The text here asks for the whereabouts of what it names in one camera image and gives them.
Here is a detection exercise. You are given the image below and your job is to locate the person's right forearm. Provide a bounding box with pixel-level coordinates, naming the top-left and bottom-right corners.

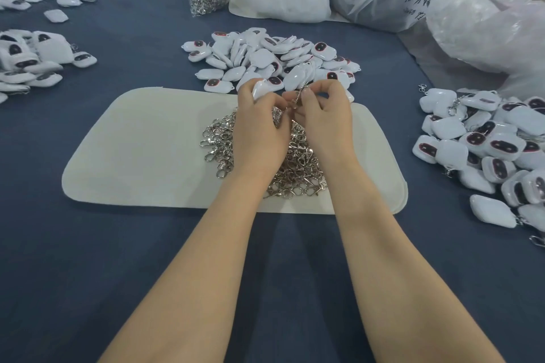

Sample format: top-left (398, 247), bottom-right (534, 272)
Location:
top-left (324, 164), bottom-right (505, 363)

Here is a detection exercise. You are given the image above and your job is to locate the cream felt work mat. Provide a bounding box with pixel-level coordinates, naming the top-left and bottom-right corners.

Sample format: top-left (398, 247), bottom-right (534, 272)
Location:
top-left (61, 87), bottom-right (409, 215)

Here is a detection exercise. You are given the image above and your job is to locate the pile of finished fobs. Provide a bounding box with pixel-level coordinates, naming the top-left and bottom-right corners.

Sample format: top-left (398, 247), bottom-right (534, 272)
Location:
top-left (412, 85), bottom-right (545, 247)

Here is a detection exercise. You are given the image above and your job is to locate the person's left hand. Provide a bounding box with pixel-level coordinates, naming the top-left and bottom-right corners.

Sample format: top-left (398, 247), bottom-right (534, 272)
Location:
top-left (232, 79), bottom-right (292, 174)

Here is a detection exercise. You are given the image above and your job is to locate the pile of metal clasps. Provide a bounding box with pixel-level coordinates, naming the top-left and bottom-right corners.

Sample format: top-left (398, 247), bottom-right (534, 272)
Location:
top-left (200, 112), bottom-right (328, 199)

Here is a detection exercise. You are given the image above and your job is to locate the crumpled clear plastic bag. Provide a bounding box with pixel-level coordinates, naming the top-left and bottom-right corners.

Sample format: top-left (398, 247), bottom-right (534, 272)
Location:
top-left (426, 0), bottom-right (545, 98)

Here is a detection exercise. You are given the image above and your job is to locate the person's left forearm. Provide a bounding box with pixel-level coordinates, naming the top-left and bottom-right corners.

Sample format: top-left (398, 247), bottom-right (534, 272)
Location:
top-left (98, 167), bottom-right (280, 363)

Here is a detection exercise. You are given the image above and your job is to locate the person's right hand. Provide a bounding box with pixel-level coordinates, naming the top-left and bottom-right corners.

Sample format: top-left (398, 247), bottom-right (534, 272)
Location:
top-left (294, 79), bottom-right (356, 176)

